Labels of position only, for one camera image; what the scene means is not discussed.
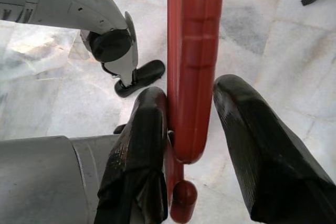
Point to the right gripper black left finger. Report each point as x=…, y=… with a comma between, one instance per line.
x=134, y=161

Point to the grey robot left leg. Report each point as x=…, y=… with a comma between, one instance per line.
x=65, y=3

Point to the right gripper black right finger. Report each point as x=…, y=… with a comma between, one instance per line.
x=267, y=161

